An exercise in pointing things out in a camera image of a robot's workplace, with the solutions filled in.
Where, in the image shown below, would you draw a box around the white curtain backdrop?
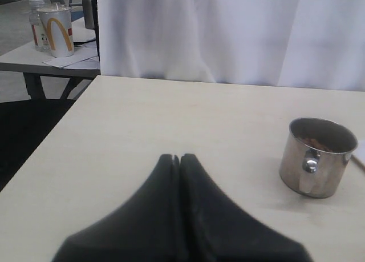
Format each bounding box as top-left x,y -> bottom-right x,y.
97,0 -> 364,91

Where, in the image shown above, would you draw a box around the left steel mug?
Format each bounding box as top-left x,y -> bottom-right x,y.
279,117 -> 358,199

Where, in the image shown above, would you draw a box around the white papers on side table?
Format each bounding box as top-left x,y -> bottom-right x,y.
43,41 -> 100,70

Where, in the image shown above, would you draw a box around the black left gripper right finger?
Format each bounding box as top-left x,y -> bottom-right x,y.
180,154 -> 312,261

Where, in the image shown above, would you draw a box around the paper cup with yellow arches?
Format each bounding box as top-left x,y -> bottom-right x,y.
37,2 -> 74,58

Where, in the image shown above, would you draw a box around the clear water bottle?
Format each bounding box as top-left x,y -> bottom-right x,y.
29,0 -> 50,51

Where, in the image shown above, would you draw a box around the grey side table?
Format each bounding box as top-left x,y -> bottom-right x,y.
0,18 -> 101,100

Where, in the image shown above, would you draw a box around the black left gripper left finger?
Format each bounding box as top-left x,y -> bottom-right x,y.
53,154 -> 180,261

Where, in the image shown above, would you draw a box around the grey metal flask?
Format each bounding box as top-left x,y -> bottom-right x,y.
82,0 -> 94,30

